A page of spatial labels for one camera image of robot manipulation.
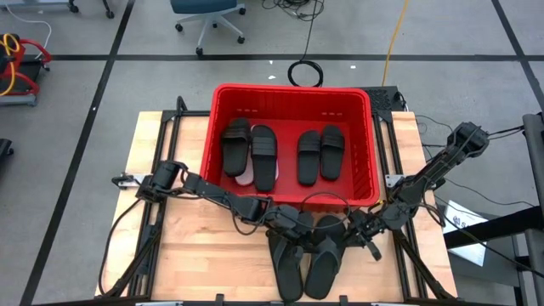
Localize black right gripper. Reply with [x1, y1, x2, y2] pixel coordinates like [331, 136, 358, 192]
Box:
[337, 207, 386, 262]

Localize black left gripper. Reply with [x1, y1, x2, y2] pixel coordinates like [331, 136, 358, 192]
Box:
[259, 202, 318, 256]

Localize black flip-flop textured strap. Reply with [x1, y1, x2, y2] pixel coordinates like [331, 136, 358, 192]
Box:
[303, 214, 348, 301]
[267, 229, 307, 302]

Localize small black slide sandal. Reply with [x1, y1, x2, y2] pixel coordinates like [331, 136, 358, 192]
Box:
[296, 129, 323, 187]
[319, 124, 346, 182]

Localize large black slide sandal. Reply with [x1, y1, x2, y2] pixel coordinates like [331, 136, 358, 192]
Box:
[219, 117, 252, 179]
[249, 124, 279, 193]

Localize red plastic storage bin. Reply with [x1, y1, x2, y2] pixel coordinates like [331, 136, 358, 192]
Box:
[199, 82, 382, 213]

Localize white paper sheet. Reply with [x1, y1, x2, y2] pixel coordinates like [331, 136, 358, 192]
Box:
[441, 199, 490, 268]

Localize black perforated box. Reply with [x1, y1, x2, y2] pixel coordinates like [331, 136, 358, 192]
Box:
[364, 86, 405, 114]

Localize black metal beam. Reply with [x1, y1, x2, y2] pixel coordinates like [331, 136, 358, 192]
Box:
[441, 205, 544, 251]

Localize blue office chair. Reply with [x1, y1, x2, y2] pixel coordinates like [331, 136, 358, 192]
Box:
[169, 0, 247, 57]

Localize red wheeled cart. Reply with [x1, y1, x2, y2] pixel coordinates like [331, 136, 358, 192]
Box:
[0, 32, 54, 107]

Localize grey wheeled base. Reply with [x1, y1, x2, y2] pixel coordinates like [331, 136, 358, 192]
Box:
[0, 0, 116, 20]

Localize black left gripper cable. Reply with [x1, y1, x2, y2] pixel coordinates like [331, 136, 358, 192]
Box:
[231, 190, 352, 237]

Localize silver metal bracket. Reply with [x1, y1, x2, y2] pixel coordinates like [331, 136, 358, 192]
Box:
[111, 172, 144, 190]
[384, 173, 405, 189]

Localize coiled black floor cable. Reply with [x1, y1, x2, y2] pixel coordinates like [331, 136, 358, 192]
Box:
[286, 0, 325, 86]

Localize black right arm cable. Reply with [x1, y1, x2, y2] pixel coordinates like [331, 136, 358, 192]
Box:
[484, 124, 526, 142]

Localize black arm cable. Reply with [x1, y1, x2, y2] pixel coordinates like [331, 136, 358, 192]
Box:
[98, 197, 148, 297]
[484, 124, 526, 142]

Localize grey metal post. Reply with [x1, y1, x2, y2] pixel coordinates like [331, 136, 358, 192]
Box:
[521, 112, 544, 306]

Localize yellow floor cable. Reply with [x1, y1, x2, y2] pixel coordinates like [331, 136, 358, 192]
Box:
[381, 0, 411, 88]

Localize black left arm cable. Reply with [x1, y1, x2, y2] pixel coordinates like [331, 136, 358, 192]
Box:
[98, 197, 148, 297]

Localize tangled black floor cables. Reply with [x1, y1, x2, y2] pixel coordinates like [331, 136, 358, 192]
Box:
[260, 0, 326, 22]

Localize yellow coiled hose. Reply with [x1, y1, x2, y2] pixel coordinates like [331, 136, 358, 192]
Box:
[0, 33, 21, 97]

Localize white floor cable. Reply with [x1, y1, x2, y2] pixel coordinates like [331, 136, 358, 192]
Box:
[3, 3, 53, 60]

